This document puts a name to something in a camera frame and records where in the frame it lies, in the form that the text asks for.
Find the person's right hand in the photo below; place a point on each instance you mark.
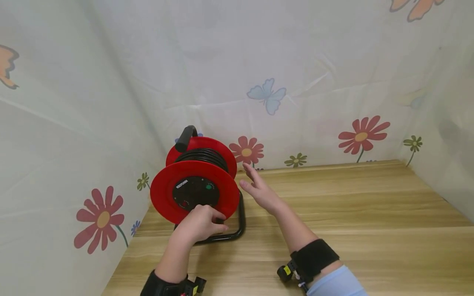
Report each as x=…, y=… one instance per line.
x=264, y=195

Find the person's left hand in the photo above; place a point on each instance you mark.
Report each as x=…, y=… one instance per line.
x=198, y=224

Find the person's right fingers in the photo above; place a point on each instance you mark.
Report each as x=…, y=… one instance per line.
x=252, y=173

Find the person's right thumb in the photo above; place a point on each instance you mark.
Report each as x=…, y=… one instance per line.
x=248, y=188

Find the person's left thumb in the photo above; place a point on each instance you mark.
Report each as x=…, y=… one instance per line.
x=219, y=230

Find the person's left fingers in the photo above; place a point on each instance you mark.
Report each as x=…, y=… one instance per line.
x=216, y=213

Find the person's left forearm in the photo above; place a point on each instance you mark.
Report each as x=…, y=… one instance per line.
x=176, y=259

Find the person's right forearm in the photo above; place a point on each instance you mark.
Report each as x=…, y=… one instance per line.
x=294, y=228

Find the black wrist band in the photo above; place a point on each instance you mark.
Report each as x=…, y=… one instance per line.
x=157, y=287
x=314, y=257

